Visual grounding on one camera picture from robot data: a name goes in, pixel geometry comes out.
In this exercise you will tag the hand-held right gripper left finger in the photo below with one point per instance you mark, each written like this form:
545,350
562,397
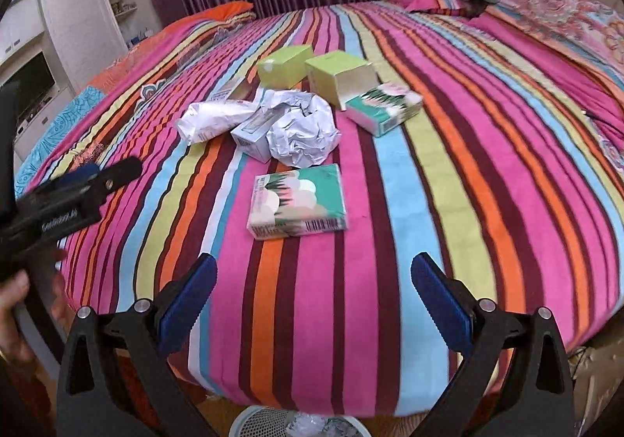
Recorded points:
189,308

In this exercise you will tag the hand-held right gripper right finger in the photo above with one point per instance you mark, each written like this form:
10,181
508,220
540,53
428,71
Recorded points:
438,308

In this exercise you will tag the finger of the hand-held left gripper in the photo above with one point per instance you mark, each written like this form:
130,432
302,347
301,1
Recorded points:
78,173
119,173

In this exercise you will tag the white paper wrapper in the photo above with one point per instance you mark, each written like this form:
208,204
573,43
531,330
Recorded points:
209,122

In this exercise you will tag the white mesh wastebasket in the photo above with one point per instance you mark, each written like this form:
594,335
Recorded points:
263,422

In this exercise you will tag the small white box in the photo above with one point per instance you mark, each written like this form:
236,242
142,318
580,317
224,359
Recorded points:
253,134

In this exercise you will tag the small beige box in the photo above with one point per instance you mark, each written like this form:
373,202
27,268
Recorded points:
236,89

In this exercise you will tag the green floral tissue pack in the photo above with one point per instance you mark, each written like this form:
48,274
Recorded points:
385,108
297,200

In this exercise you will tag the white paper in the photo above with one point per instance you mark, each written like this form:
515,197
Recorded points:
302,129

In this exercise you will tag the lime green box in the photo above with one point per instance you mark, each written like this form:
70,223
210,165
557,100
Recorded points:
282,66
331,76

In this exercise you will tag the person's left hand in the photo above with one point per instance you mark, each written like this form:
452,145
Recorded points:
12,300

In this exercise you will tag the teal patterned cloth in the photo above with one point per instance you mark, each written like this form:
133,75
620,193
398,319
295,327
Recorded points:
53,134

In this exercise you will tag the black television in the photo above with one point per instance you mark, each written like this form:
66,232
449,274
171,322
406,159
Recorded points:
29,86

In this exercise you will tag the striped colourful blanket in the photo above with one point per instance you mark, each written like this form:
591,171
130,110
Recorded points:
390,203

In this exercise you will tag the white wardrobe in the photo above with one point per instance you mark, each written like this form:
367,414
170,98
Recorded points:
73,22

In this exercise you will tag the orange pillow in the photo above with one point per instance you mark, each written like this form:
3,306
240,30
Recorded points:
204,22

